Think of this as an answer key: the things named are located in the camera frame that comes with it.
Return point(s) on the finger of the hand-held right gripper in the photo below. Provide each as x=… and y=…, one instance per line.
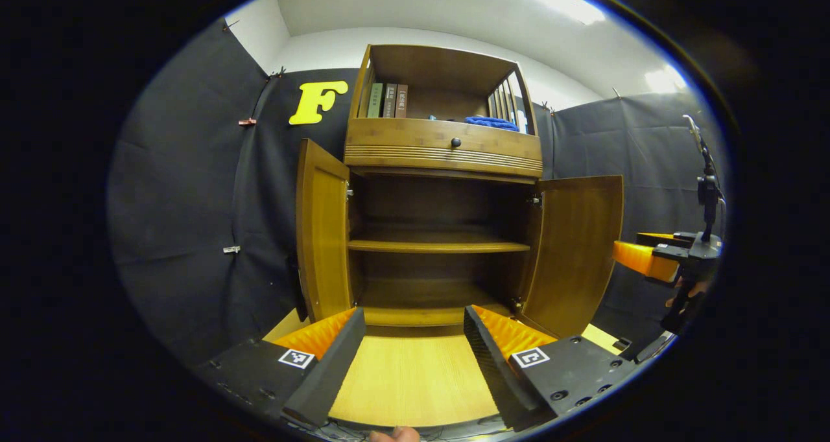
x=668, y=239
x=642, y=257

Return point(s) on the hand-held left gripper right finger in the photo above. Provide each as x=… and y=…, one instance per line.
x=493, y=371

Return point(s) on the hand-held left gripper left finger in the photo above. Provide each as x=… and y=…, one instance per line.
x=334, y=371

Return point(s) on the wooden cabinet door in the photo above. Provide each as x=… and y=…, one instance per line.
x=324, y=234
x=577, y=254

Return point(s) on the wooden double-door shoe cabinet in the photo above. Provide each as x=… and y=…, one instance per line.
x=441, y=202

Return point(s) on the wooden cabinet drawer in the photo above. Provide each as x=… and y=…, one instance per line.
x=402, y=140

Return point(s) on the black tripod stand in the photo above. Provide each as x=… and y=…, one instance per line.
x=708, y=196

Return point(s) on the wooden inner shelf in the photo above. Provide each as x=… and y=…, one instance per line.
x=438, y=241

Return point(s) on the ceiling light panel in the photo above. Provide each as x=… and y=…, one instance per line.
x=664, y=79

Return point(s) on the blue folded cloth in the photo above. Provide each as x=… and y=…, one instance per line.
x=491, y=124

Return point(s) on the black backdrop cloth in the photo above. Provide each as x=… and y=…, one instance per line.
x=181, y=202

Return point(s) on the grey-brown book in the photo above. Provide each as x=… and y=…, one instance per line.
x=390, y=101

